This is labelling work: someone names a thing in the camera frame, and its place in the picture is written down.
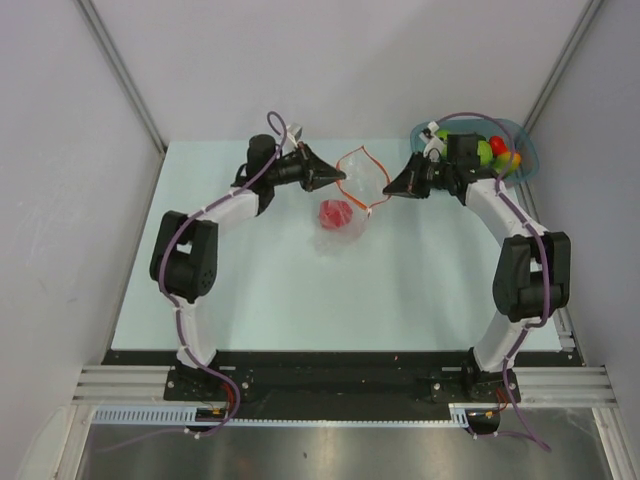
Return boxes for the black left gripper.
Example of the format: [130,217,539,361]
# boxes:
[266,142,344,193]

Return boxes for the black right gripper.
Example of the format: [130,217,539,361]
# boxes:
[384,151,457,200]

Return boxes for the red toy fruit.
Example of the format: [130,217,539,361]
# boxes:
[318,200,353,231]

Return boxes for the clear zip bag orange zipper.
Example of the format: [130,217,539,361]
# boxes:
[313,145,391,255]

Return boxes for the green striped toy watermelon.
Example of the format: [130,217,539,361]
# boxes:
[436,129,449,157]

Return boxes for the red toy strawberry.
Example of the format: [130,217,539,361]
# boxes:
[488,136,508,157]

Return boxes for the green orange toy mango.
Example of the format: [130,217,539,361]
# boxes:
[492,151,521,176]

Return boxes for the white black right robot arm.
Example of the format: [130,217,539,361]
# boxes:
[383,125,571,402]

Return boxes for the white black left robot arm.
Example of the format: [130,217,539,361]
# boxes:
[149,134,346,400]

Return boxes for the teal plastic food container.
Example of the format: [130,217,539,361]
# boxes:
[409,117,540,186]

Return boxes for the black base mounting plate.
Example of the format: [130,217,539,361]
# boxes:
[102,349,583,404]

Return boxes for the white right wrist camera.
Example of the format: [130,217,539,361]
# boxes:
[419,121,445,159]

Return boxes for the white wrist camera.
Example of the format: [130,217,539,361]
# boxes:
[419,121,445,159]
[286,123,303,144]

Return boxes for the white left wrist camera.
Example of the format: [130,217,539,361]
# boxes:
[286,123,303,144]

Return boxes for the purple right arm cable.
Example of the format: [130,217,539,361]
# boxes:
[432,111,554,454]

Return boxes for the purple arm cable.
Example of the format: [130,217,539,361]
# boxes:
[432,111,554,454]
[94,111,297,454]

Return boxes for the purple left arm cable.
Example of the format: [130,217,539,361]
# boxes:
[94,111,297,454]

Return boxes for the right aluminium corner post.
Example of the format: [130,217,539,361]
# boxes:
[523,0,607,133]

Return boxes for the aluminium corner post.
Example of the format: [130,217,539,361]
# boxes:
[523,0,607,133]
[73,0,168,157]

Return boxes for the aluminium front rail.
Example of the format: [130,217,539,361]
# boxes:
[73,366,618,408]

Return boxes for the left aluminium corner post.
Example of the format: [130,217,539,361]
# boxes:
[73,0,168,157]

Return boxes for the white slotted cable duct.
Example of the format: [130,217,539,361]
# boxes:
[93,405,468,428]

